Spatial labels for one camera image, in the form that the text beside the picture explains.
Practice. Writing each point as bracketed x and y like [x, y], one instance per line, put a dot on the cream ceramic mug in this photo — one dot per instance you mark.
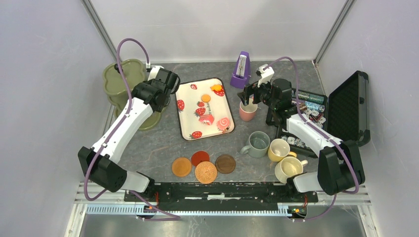
[289, 167]

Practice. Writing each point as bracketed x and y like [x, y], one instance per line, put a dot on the strawberry print serving tray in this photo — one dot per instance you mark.
[190, 107]

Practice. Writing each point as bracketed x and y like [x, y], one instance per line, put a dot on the yellow ceramic mug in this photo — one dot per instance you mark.
[280, 149]

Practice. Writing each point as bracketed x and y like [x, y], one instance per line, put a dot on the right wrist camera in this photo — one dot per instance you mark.
[265, 72]

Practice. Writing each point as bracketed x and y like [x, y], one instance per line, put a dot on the pink cake slice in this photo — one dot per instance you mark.
[207, 119]

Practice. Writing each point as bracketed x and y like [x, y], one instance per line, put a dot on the red round coaster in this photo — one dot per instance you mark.
[198, 157]

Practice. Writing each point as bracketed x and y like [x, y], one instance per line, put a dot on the green tiered dessert stand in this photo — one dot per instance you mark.
[115, 89]

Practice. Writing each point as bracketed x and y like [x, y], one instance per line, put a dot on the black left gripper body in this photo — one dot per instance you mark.
[167, 101]

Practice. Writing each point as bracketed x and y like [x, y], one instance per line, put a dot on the dark brown round coaster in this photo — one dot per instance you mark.
[225, 164]

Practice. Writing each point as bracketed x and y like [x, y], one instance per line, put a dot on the grey ceramic mug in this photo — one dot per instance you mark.
[257, 145]

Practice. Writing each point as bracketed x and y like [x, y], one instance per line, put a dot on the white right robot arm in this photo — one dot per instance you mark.
[339, 162]

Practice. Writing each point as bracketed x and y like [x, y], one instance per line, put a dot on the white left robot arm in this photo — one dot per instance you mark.
[100, 162]

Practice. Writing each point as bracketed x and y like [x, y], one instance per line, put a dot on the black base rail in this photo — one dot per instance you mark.
[225, 196]

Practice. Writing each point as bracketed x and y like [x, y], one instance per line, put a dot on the open black case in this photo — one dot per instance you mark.
[344, 113]

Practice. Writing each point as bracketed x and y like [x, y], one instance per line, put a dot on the woven round coaster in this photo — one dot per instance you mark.
[206, 172]

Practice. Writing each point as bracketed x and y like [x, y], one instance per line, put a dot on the light brown round coaster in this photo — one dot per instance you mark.
[181, 167]

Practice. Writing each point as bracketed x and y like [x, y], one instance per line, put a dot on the pink ceramic mug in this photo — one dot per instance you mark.
[247, 112]

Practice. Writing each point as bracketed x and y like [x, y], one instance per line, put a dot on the purple metronome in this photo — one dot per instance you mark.
[242, 71]

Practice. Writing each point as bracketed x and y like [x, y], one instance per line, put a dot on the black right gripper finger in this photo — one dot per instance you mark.
[244, 97]
[252, 90]

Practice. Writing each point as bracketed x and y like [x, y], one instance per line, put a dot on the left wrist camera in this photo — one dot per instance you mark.
[154, 71]

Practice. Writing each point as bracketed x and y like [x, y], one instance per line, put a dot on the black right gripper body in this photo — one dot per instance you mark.
[266, 95]

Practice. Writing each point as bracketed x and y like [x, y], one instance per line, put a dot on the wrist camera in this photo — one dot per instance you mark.
[154, 71]
[265, 72]

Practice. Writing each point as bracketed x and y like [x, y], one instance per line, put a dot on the round orange biscuit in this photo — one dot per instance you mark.
[205, 98]

